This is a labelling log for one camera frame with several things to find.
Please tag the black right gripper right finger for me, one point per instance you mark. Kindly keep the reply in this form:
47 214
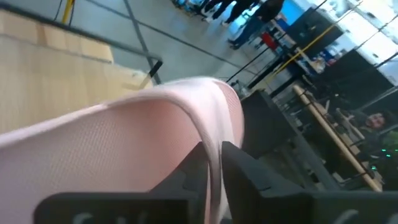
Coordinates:
255 199

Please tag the black computer monitor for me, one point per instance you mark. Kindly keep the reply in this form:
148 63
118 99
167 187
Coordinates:
308 26

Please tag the pink slide sandal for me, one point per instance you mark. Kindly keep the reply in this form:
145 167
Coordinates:
109 140

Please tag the red container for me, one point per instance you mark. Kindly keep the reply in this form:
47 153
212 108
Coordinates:
269 40

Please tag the person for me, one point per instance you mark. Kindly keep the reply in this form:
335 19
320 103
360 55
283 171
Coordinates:
376 121
239 9
267 12

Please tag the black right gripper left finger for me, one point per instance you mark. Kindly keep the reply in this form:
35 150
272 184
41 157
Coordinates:
174 202

